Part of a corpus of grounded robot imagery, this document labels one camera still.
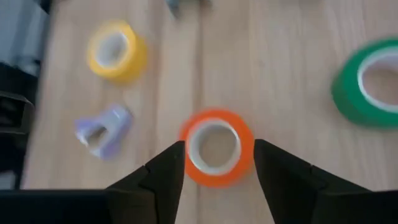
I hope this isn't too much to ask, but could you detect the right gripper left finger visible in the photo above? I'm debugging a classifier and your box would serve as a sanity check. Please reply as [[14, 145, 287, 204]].
[[107, 141, 187, 224]]

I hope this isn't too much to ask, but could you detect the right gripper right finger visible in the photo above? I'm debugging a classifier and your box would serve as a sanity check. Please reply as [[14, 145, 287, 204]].
[[254, 139, 371, 224]]

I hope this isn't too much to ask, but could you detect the orange tape roll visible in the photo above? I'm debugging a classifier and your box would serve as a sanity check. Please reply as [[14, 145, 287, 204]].
[[179, 108, 255, 189]]

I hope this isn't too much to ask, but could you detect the silver clip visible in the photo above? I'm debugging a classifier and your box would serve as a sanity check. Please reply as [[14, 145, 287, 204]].
[[73, 104, 134, 161]]

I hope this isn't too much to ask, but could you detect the green tape roll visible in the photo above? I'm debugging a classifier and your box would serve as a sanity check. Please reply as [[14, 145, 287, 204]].
[[331, 37, 398, 129]]

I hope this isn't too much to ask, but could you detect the yellow tape roll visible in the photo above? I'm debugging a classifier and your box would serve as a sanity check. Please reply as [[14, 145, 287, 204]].
[[86, 20, 148, 83]]

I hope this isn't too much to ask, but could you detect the black aluminium table frame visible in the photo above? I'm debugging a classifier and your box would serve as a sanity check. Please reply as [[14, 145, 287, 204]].
[[0, 62, 41, 190]]

